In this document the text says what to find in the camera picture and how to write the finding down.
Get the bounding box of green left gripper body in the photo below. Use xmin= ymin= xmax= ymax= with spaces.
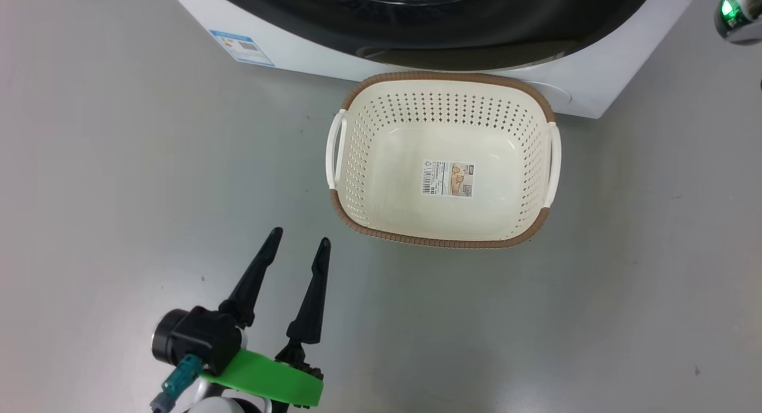
xmin=201 ymin=340 xmax=324 ymax=409

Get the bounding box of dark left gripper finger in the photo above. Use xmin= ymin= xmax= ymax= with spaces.
xmin=219 ymin=227 xmax=283 ymax=329
xmin=287 ymin=237 xmax=331 ymax=345

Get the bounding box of black round glass door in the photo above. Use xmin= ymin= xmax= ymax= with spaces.
xmin=202 ymin=0 xmax=658 ymax=71

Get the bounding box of cream basket brown rim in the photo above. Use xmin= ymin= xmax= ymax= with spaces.
xmin=326 ymin=71 xmax=561 ymax=249

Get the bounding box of basket product label sticker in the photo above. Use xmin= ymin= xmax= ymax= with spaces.
xmin=421 ymin=159 xmax=475 ymax=198

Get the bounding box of white front-load washing machine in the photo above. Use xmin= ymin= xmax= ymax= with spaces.
xmin=164 ymin=0 xmax=703 ymax=119

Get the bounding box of blue energy label sticker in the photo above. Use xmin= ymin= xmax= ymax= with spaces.
xmin=210 ymin=30 xmax=274 ymax=67

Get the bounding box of teal-plug left camera cable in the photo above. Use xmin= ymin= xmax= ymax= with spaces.
xmin=150 ymin=353 xmax=204 ymax=413

